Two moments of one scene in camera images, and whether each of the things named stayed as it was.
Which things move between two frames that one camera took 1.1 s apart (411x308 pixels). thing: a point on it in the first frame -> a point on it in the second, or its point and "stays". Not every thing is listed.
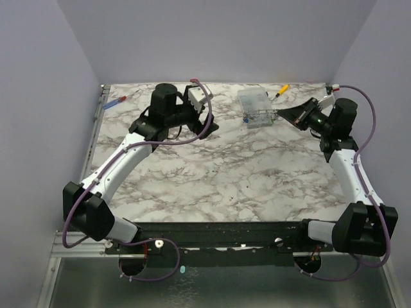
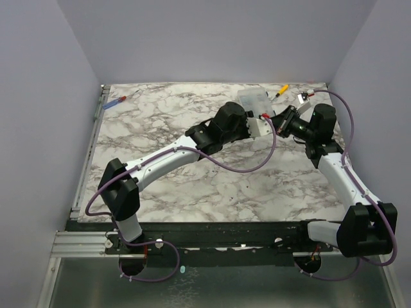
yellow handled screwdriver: (282, 90) stays
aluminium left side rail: (104, 90) stays
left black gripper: (196, 125) -> (243, 121)
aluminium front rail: (88, 248) stays
